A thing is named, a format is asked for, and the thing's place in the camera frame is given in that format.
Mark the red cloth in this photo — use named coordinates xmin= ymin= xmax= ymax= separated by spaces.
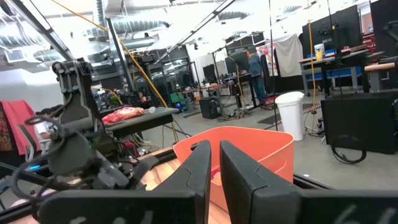
xmin=0 ymin=99 xmax=42 ymax=156

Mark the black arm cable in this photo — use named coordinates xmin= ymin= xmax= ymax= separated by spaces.
xmin=8 ymin=114 xmax=67 ymax=202

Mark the black monitor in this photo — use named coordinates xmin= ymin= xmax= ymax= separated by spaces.
xmin=224 ymin=52 xmax=249 ymax=75

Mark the black rig frame beam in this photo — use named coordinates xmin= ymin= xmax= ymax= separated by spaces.
xmin=4 ymin=0 xmax=76 ymax=62

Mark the green box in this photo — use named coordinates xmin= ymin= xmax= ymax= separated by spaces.
xmin=169 ymin=92 xmax=188 ymax=107

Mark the yellow container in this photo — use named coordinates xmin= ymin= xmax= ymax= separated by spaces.
xmin=314 ymin=43 xmax=326 ymax=61

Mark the grey workbench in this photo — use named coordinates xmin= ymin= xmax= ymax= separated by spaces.
xmin=298 ymin=49 xmax=371 ymax=97

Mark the orange plastic basket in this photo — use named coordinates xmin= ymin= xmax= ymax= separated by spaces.
xmin=172 ymin=126 xmax=295 ymax=213

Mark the person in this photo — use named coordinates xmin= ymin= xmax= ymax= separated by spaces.
xmin=242 ymin=46 xmax=267 ymax=105

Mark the thin black pole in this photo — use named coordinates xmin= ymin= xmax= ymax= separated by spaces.
xmin=267 ymin=0 xmax=279 ymax=132

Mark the black rig frame post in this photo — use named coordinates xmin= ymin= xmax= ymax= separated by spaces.
xmin=105 ymin=17 xmax=138 ymax=94

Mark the wooden bench top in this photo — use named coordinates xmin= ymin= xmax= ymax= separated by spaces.
xmin=363 ymin=61 xmax=398 ymax=73

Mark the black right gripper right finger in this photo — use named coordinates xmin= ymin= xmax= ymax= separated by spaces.
xmin=220 ymin=139 xmax=398 ymax=224

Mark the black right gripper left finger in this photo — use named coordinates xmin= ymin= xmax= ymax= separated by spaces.
xmin=39 ymin=139 xmax=213 ymax=224

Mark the coiled black cable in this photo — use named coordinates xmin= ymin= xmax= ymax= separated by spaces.
xmin=330 ymin=134 xmax=368 ymax=165

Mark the black computer tower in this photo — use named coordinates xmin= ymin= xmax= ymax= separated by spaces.
xmin=198 ymin=96 xmax=220 ymax=120

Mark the hanging yellow cable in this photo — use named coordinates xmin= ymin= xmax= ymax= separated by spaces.
xmin=307 ymin=0 xmax=318 ymax=134

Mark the red plastic-wrapped package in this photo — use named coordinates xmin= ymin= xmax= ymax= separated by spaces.
xmin=101 ymin=106 xmax=145 ymax=125

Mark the white trash bin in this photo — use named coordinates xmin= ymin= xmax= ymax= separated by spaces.
xmin=274 ymin=91 xmax=305 ymax=142

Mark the white hanging cloth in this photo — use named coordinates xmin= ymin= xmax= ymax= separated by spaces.
xmin=274 ymin=33 xmax=304 ymax=78

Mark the slanted yellow cable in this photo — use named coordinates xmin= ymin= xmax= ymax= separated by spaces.
xmin=51 ymin=0 xmax=180 ymax=144

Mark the blue bench shelf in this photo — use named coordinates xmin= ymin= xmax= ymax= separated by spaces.
xmin=306 ymin=65 xmax=364 ymax=81

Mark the colourful floral cloth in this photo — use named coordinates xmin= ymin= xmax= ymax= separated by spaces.
xmin=256 ymin=42 xmax=279 ymax=77

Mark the black cabinet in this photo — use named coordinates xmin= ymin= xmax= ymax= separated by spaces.
xmin=320 ymin=91 xmax=398 ymax=156

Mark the black side table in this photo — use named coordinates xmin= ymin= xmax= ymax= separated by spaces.
xmin=104 ymin=107 xmax=180 ymax=139

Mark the black wall panel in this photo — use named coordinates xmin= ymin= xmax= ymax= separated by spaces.
xmin=302 ymin=4 xmax=362 ymax=60

